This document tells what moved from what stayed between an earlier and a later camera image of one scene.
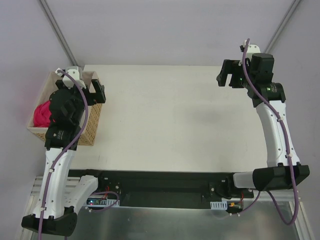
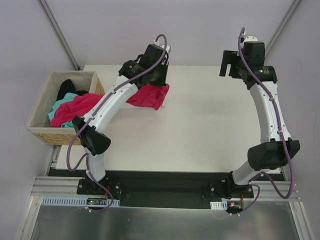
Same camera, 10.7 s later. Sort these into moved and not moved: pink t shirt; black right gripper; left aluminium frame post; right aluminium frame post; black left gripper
Moved: black left gripper; black right gripper; pink t shirt
Not moved: left aluminium frame post; right aluminium frame post
